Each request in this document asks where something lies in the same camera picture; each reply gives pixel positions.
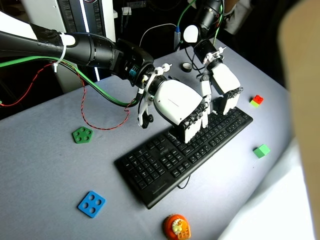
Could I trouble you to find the grey adapter box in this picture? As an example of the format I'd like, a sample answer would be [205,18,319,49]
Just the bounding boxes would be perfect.
[173,26,182,52]

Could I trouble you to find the white cable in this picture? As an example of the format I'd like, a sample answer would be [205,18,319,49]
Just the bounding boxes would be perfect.
[138,23,177,48]

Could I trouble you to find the blue square block with holes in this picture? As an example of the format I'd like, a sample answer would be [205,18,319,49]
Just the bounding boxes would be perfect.
[77,190,107,219]

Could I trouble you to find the tan blurred panel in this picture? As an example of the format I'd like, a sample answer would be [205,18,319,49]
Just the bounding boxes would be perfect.
[278,0,320,240]

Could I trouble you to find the red and black twisted wire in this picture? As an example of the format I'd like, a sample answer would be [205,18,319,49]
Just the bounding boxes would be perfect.
[0,62,131,131]

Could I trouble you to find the black computer keyboard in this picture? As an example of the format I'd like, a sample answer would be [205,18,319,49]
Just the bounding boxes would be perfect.
[113,106,254,210]

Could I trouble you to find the orange toy cake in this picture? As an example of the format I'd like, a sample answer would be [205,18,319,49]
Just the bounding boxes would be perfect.
[162,213,192,240]

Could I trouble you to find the white cabinet with black strips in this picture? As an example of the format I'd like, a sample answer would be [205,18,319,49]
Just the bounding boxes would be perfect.
[21,0,118,85]

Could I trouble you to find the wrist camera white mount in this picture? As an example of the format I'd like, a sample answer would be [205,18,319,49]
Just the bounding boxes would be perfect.
[136,94,155,130]

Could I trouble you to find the green cube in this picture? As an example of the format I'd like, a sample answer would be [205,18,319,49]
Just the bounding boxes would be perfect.
[252,143,272,159]

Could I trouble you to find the green cable on arm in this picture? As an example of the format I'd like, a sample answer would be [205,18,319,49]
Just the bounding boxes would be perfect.
[176,0,198,29]
[0,55,140,107]

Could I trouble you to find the black cable by tape roll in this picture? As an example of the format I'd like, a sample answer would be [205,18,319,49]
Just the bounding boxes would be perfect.
[184,46,204,76]

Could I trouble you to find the grey table cloth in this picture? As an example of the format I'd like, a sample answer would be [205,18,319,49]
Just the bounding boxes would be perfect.
[0,38,313,240]

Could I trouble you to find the green pentagon block with holes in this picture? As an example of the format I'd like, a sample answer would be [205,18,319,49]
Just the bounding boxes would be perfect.
[72,126,94,145]

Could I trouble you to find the white zip tie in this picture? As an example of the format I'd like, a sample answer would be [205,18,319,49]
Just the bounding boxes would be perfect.
[53,32,76,73]

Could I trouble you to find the black keyboard cable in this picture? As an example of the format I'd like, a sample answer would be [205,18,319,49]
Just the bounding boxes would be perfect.
[176,174,192,190]

